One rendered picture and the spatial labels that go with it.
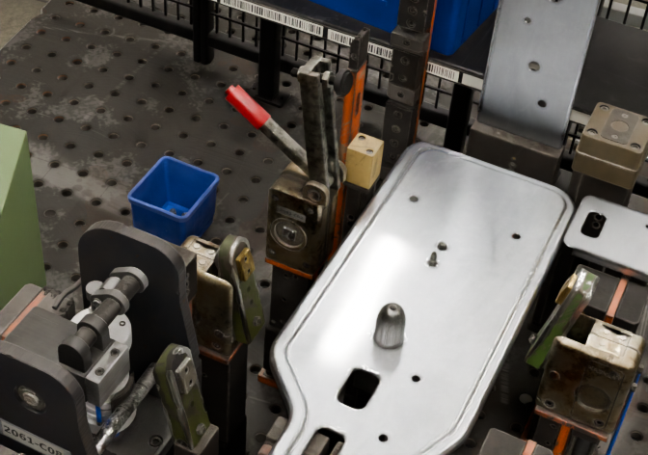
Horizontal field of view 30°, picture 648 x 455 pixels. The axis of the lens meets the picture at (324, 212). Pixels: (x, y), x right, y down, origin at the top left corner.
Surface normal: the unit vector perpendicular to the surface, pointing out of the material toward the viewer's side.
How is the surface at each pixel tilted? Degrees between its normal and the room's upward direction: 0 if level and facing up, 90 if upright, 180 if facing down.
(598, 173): 89
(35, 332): 0
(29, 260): 90
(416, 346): 0
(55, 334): 0
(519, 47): 90
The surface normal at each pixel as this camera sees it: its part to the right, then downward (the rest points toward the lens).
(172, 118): 0.07, -0.72
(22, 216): 0.95, 0.26
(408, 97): -0.43, 0.60
